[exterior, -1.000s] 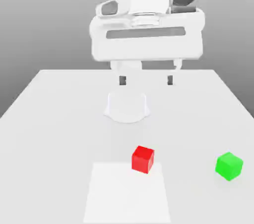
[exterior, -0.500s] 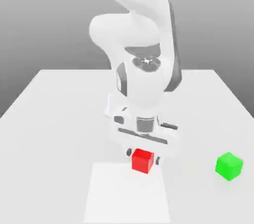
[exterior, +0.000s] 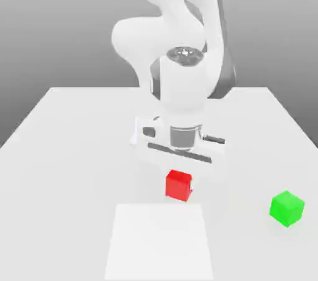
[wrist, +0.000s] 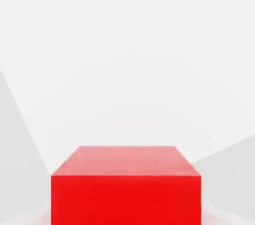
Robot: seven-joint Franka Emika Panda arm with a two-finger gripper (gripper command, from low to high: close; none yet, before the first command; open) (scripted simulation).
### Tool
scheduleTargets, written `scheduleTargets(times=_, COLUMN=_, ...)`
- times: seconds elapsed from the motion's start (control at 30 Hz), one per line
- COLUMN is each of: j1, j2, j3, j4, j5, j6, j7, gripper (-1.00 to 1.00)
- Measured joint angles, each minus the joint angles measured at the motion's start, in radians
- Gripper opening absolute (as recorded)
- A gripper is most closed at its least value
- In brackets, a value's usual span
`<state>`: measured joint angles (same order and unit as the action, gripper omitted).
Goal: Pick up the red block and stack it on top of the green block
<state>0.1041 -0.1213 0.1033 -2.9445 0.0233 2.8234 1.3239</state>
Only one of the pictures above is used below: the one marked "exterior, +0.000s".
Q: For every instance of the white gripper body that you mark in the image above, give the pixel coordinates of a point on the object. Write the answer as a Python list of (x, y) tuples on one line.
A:
[(178, 155)]

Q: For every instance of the small red cube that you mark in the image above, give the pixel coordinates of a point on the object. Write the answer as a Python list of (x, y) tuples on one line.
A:
[(177, 185)]

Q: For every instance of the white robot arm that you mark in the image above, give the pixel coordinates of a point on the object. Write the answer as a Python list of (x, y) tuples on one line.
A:
[(181, 82)]

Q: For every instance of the small green cube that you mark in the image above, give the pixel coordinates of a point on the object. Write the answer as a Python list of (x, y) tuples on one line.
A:
[(286, 209)]

